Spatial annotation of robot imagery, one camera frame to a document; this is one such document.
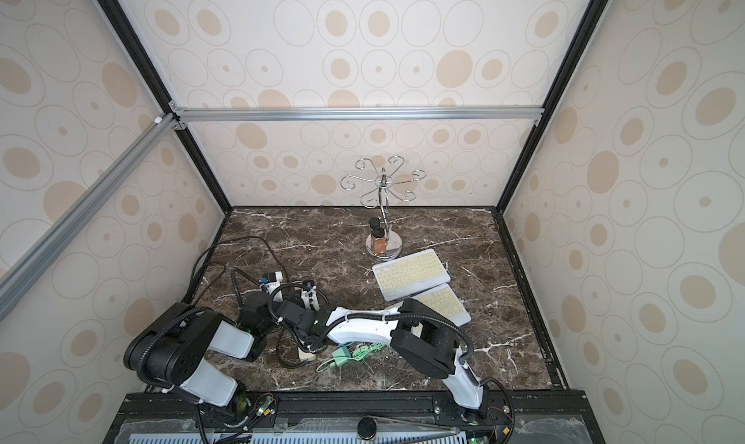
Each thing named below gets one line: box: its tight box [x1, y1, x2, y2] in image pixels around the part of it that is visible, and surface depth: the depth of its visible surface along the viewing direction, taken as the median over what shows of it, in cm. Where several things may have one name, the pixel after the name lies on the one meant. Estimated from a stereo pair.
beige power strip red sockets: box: [297, 347, 317, 362], surface depth 83 cm
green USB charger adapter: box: [331, 345, 352, 367], surface depth 83 cm
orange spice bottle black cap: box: [372, 226, 388, 256], surface depth 99 cm
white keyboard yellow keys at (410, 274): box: [372, 248, 452, 302], surface depth 102 cm
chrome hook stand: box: [340, 155, 427, 261], surface depth 85 cm
